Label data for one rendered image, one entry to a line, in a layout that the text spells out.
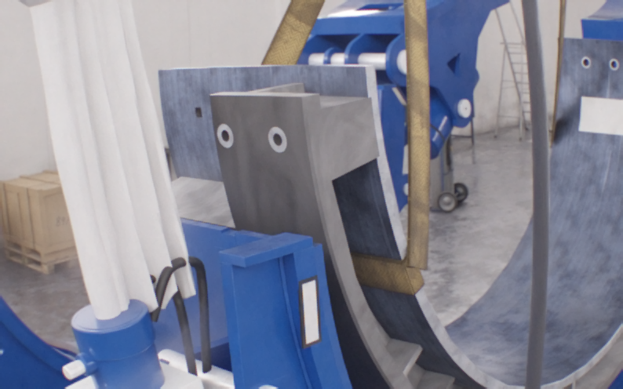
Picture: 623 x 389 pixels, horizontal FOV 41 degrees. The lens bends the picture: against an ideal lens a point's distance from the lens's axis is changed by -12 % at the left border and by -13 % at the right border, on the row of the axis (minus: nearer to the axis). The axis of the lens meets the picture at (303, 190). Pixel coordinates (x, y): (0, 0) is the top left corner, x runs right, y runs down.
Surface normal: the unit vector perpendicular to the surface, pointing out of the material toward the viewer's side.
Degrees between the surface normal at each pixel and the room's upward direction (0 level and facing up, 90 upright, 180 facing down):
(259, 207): 103
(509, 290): 25
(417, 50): 81
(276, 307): 90
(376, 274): 115
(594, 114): 75
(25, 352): 90
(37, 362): 90
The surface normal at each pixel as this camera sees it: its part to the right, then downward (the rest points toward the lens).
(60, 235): 0.71, 0.09
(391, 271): -0.62, 0.58
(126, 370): 0.31, 0.23
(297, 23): 0.46, 0.39
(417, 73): 0.81, -0.07
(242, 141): -0.70, 0.28
